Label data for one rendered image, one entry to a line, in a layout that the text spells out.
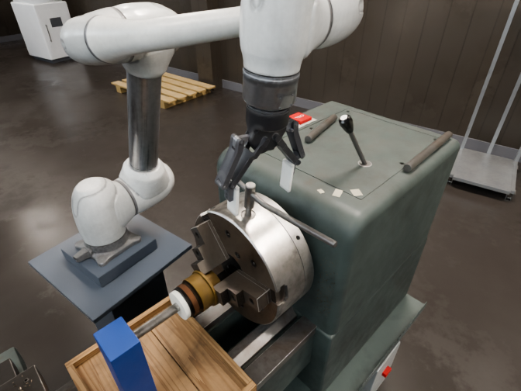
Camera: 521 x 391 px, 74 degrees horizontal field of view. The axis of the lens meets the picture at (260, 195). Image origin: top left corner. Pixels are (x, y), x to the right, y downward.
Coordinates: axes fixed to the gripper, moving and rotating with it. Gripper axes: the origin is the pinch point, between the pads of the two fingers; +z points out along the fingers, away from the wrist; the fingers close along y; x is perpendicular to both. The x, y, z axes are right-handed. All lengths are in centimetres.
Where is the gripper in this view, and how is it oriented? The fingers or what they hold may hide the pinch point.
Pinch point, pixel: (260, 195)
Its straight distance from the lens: 70.9
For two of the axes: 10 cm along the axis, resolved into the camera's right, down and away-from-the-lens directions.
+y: 7.9, -3.4, 5.1
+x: -6.1, -5.3, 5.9
